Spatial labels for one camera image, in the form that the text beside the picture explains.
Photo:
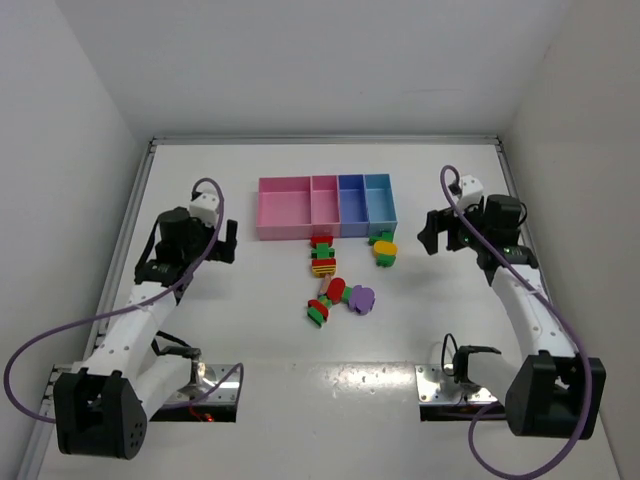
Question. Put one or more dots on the light blue bin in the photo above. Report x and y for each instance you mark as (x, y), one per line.
(380, 204)

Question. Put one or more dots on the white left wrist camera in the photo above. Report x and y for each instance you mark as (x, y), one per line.
(205, 207)

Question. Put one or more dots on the metal base plate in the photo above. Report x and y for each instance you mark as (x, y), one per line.
(441, 399)
(212, 396)

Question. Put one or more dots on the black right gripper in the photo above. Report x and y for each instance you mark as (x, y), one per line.
(447, 230)

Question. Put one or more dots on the red green yellow lego stack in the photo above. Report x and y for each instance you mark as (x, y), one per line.
(323, 259)

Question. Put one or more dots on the green lego plate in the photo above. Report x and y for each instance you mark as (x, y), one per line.
(383, 261)

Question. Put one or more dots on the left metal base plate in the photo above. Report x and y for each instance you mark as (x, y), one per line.
(212, 396)

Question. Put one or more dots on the purple flower lego brick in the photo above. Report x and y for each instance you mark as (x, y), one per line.
(361, 300)

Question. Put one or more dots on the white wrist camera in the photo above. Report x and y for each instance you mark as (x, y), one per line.
(467, 190)
(205, 207)

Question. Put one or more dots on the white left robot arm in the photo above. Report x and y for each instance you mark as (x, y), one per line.
(103, 407)

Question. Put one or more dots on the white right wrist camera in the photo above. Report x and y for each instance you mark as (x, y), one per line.
(467, 190)

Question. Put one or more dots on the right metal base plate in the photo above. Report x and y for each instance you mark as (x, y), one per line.
(441, 399)

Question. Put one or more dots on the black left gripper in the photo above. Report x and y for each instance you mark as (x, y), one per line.
(220, 242)

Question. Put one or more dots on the dark blue bin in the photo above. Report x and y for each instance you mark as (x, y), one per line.
(353, 206)

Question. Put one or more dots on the red rounded lego brick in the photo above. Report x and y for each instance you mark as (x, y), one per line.
(335, 290)

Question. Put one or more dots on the small pink bin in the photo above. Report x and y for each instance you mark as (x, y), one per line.
(325, 206)

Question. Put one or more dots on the large pink bin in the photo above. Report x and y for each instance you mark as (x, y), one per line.
(284, 208)

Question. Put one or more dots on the yellow rounded lego brick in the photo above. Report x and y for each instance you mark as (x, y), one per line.
(385, 248)

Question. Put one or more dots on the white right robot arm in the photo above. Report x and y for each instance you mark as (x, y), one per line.
(545, 396)

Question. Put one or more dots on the green lego connector brick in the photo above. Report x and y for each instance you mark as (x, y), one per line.
(349, 295)

